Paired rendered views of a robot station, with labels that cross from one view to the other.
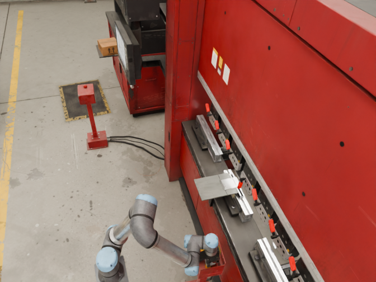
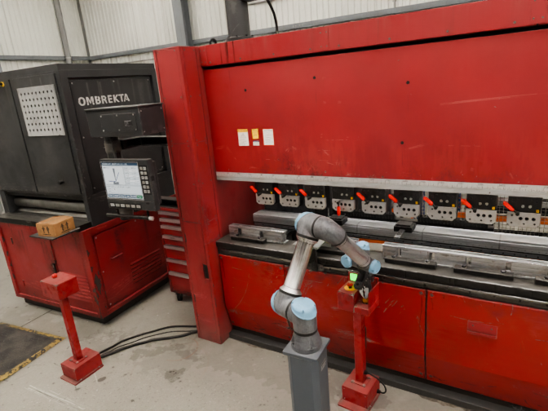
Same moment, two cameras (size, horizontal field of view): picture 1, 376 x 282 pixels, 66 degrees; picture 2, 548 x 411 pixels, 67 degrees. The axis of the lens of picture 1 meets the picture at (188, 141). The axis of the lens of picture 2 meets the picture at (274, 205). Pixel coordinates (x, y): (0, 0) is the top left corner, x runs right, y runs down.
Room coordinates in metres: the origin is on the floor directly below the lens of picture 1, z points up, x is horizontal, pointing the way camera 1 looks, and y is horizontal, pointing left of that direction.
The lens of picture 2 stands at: (-0.64, 1.53, 2.01)
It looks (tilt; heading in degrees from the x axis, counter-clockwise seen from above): 16 degrees down; 323
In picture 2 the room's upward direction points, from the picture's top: 5 degrees counter-clockwise
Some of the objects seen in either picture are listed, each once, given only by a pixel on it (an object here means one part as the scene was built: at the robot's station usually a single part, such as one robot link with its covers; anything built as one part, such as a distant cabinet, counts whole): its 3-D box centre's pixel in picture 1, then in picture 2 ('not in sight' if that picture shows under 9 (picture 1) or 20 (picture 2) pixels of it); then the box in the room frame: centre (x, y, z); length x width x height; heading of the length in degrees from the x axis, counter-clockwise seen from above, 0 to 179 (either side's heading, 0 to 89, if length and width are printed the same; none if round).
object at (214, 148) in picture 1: (208, 137); (257, 232); (1.80, -0.17, 0.92); 0.50 x 0.06 x 0.10; 20
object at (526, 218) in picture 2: not in sight; (523, 209); (0.18, -0.76, 1.26); 0.15 x 0.09 x 0.17; 20
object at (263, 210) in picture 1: (269, 205); (375, 199); (0.94, -0.49, 1.26); 0.15 x 0.09 x 0.17; 20
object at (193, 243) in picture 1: (193, 244); (353, 259); (0.78, -0.09, 1.03); 0.11 x 0.11 x 0.08; 88
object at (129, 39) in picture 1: (128, 52); (132, 183); (2.22, 0.56, 1.42); 0.45 x 0.12 x 0.36; 25
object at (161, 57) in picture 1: (158, 69); (156, 204); (2.41, 0.35, 1.18); 0.40 x 0.24 x 0.07; 20
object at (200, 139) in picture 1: (199, 137); (248, 239); (1.83, -0.10, 0.89); 0.30 x 0.05 x 0.03; 20
